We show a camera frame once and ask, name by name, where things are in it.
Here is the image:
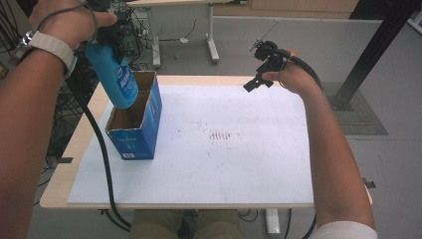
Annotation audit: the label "dark floor mat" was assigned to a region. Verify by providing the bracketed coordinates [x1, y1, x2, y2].
[322, 81, 389, 136]

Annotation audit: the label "white-legged desk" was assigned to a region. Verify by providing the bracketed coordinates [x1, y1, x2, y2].
[125, 0, 248, 71]

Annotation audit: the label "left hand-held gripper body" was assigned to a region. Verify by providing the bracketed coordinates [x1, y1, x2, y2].
[85, 0, 125, 47]

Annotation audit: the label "wristwatch with beige band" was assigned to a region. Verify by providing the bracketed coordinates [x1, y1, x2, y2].
[11, 29, 78, 79]

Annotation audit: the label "person's left hand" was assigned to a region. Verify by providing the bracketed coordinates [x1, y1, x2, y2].
[29, 0, 118, 51]

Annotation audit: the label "bundle of black floor cables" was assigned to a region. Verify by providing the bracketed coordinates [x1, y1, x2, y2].
[0, 0, 110, 207]

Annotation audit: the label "black floor equipment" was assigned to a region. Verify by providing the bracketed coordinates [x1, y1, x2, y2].
[112, 8, 143, 58]

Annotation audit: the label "white table leg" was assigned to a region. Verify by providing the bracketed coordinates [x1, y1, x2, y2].
[264, 208, 282, 238]

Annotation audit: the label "white shirt sleeve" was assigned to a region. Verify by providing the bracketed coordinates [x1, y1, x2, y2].
[308, 220, 379, 239]

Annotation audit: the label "thick black gripper cable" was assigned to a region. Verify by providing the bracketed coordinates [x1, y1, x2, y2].
[282, 49, 324, 239]
[66, 66, 132, 232]

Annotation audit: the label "thin black floor cable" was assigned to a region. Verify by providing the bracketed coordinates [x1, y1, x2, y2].
[158, 19, 197, 43]

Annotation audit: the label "person's right hand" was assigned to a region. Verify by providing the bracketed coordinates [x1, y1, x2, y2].
[262, 49, 321, 98]

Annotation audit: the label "blue cardboard box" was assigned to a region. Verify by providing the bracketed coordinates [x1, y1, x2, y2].
[105, 70, 163, 161]

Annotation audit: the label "person's olive trousers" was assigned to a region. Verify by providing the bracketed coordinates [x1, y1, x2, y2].
[128, 208, 242, 239]

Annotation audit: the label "thick black right gripper cable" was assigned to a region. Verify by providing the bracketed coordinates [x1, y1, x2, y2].
[282, 49, 324, 239]

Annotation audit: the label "white table mat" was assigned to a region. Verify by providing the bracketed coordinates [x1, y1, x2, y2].
[66, 83, 315, 205]

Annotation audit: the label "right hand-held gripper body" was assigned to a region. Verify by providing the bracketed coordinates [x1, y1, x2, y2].
[249, 18, 293, 80]

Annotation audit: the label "blue bottle with white cap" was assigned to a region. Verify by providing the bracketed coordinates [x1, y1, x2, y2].
[84, 43, 139, 111]

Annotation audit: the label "thin grey cable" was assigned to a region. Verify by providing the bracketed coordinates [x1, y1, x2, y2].
[35, 2, 101, 44]

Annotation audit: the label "black metal stand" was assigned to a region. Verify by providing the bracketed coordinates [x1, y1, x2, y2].
[329, 0, 422, 113]

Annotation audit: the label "thick black left gripper cable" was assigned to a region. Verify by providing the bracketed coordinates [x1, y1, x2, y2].
[66, 66, 132, 232]

